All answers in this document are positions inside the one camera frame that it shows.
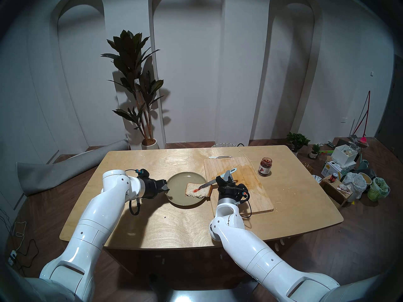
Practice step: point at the beige bucket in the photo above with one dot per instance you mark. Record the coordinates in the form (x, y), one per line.
(365, 178)

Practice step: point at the open white box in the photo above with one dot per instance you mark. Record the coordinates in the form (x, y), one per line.
(343, 156)

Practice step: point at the white and yellow carton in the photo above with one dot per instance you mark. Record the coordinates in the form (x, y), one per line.
(330, 170)

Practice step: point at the metal robot base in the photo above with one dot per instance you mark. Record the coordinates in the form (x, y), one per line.
(195, 296)

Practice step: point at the bushy small potted plant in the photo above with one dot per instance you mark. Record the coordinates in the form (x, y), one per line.
(297, 140)

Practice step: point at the white plastic bag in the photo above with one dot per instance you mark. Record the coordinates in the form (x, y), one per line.
(355, 181)

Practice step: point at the rolled grey mat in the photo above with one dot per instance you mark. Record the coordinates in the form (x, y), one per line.
(63, 169)

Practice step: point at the teal vase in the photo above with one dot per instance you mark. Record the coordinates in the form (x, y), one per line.
(364, 164)

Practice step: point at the dark door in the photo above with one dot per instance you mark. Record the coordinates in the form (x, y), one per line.
(392, 115)

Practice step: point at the wooden cutting board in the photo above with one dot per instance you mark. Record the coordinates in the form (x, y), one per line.
(252, 191)

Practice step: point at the glass jam jar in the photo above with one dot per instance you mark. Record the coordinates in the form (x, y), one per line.
(265, 166)

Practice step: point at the slice of bread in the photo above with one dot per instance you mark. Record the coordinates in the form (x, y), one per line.
(201, 192)

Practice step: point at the round green plate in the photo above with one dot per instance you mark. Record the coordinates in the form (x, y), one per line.
(176, 186)

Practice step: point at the white patterned bowl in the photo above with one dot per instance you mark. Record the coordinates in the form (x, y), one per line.
(317, 178)

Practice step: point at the tall potted leafy plant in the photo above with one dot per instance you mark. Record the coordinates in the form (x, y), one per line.
(130, 53)

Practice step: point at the white power strip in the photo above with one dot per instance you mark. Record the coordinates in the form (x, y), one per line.
(12, 257)

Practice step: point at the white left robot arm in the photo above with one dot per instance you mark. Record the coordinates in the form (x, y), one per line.
(97, 216)

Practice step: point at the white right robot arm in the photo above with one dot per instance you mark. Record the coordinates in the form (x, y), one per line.
(252, 251)

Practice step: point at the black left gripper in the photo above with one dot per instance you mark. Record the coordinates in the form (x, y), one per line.
(151, 188)

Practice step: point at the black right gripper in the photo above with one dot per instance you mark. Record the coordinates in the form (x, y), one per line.
(229, 192)

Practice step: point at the tiny potted plant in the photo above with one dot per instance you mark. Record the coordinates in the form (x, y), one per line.
(314, 152)

